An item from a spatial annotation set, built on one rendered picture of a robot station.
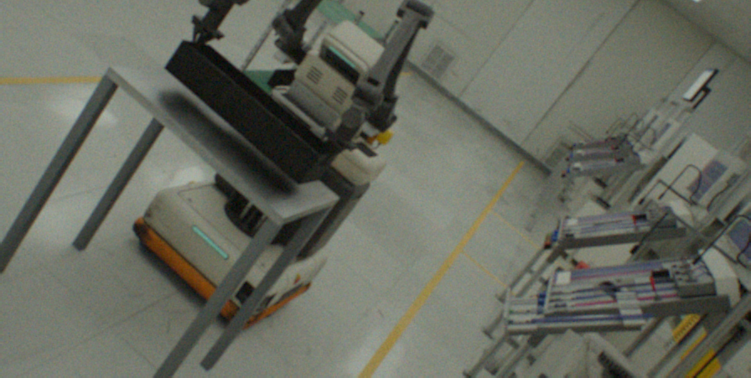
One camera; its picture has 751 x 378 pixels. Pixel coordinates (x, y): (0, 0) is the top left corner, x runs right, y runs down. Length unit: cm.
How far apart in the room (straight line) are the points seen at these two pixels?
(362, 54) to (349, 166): 55
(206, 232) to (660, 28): 970
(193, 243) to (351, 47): 98
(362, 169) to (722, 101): 942
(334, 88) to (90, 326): 117
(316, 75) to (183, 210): 75
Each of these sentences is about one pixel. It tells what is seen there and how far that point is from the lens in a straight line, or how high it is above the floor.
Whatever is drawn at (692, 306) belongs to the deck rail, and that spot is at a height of 113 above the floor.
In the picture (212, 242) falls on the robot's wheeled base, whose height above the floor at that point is 26.
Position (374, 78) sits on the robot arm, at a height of 122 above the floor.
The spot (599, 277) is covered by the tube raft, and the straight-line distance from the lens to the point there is 381.
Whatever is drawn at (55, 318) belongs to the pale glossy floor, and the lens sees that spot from 274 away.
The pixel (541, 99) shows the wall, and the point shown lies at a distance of 1205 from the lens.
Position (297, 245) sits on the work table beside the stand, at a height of 59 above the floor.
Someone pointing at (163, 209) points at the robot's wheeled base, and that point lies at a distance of 317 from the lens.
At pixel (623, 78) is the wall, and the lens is 1203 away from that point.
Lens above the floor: 161
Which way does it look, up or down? 15 degrees down
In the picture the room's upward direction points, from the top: 37 degrees clockwise
